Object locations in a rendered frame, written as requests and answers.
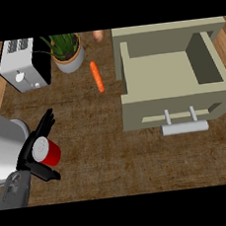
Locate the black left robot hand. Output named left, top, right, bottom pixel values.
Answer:
left=9, top=107, right=63, bottom=187

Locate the red can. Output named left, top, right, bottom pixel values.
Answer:
left=30, top=134, right=63, bottom=170

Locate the pale olive drawer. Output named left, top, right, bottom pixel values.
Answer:
left=113, top=29, right=226, bottom=141

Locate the pale grey cylindrical appliance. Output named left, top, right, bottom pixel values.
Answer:
left=0, top=102, right=38, bottom=186

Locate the silver and black toaster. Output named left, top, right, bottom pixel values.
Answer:
left=0, top=35, right=55, bottom=96

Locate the green plant in grey pot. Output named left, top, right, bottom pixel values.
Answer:
left=31, top=32, right=88, bottom=78

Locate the orange carrot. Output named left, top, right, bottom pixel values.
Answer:
left=88, top=58, right=107, bottom=96

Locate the pale olive cabinet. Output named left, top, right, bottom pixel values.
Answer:
left=110, top=15, right=226, bottom=83

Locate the tan rounded object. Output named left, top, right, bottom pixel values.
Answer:
left=92, top=29, right=107, bottom=44

